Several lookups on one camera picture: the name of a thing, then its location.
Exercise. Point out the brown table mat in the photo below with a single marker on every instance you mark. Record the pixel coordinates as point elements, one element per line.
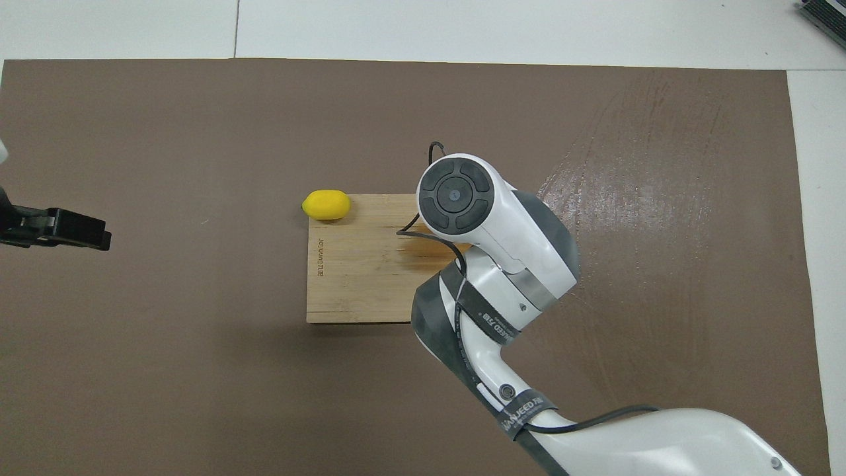
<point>198,396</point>

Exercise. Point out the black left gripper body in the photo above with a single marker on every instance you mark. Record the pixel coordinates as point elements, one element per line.
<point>16,228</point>

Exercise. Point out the wooden cutting board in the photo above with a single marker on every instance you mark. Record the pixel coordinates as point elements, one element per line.
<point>357,284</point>

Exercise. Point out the grey ribbed device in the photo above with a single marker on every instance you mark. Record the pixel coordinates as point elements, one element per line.
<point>829,13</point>

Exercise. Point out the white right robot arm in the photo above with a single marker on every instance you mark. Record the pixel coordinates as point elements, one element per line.
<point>515,251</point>

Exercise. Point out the yellow lemon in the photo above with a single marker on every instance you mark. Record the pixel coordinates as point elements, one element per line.
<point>326,205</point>

